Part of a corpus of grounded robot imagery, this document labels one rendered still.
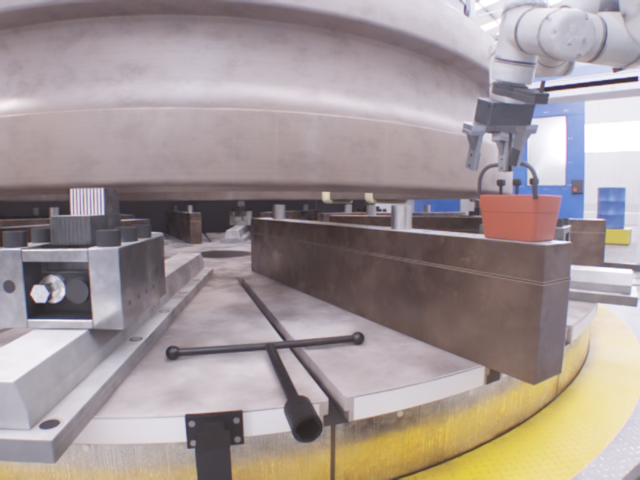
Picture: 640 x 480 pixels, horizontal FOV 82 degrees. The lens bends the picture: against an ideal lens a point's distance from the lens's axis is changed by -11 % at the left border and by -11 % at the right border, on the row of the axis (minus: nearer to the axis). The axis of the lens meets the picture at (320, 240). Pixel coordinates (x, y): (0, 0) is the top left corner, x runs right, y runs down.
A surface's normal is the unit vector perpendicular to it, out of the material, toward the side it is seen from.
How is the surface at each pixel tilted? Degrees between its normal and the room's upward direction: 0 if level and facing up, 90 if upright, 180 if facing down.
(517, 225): 97
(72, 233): 90
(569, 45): 117
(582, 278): 71
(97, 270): 90
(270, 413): 90
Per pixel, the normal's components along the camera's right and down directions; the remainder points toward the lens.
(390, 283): -0.87, 0.04
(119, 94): 0.08, -0.31
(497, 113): 0.36, 0.47
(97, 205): 0.11, 0.08
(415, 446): 0.41, 0.08
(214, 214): 0.74, 0.06
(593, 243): -0.28, 0.08
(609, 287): -0.62, 0.07
